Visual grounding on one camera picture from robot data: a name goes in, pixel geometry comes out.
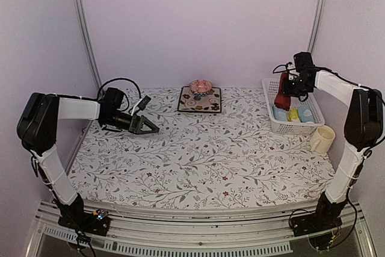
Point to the cream ribbed mug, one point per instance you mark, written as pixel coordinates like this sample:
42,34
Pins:
322,139

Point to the blue cartoon towel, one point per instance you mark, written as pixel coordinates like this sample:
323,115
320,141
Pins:
305,114

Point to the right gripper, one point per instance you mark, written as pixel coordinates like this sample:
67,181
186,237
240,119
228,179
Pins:
288,92

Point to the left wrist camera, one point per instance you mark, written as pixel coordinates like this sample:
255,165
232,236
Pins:
140,105

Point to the aluminium post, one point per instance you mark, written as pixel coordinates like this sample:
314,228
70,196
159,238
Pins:
80,12
319,9

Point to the aluminium front rail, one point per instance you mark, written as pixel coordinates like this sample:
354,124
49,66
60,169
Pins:
264,231

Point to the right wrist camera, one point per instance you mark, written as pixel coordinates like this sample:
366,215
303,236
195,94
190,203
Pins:
291,71

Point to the rolled light blue towel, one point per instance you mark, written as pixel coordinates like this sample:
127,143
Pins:
279,114

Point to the dark red towel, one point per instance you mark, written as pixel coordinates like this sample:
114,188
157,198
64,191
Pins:
281,101

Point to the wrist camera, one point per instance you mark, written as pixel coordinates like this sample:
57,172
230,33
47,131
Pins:
291,71
140,105

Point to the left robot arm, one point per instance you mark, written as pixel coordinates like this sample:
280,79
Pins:
37,130

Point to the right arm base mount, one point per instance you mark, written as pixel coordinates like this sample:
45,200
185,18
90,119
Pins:
325,217

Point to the red patterned bowl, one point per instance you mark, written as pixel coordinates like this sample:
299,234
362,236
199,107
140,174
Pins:
200,86

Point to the left aluminium post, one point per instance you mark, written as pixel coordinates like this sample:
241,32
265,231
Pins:
80,12

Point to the right aluminium post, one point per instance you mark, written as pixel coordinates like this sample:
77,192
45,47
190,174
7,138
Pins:
319,9

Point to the rolled yellow towel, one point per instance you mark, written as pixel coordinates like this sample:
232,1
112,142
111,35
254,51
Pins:
293,115

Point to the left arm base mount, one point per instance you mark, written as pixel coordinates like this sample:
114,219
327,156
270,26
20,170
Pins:
74,217

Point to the floral square trivet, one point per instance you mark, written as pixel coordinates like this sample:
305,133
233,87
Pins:
190,103

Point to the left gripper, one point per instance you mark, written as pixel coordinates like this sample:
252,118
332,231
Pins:
138,125

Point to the white plastic basket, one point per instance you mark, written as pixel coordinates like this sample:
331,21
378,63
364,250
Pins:
270,87

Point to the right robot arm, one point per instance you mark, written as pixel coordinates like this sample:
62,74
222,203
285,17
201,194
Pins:
364,123

